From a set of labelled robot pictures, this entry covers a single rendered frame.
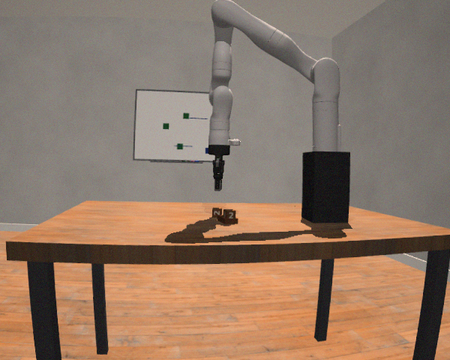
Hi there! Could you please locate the small brown cube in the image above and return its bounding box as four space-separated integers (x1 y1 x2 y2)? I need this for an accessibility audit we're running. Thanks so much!
212 207 222 218
223 209 236 218

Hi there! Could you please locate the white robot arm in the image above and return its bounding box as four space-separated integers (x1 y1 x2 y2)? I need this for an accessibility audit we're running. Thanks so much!
208 0 341 152

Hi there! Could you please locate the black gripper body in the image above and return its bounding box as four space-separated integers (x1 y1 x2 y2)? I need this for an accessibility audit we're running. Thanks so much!
208 145 230 167

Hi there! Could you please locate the brown rectangular tray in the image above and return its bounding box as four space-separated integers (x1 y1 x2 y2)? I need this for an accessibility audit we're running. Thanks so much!
217 215 239 224

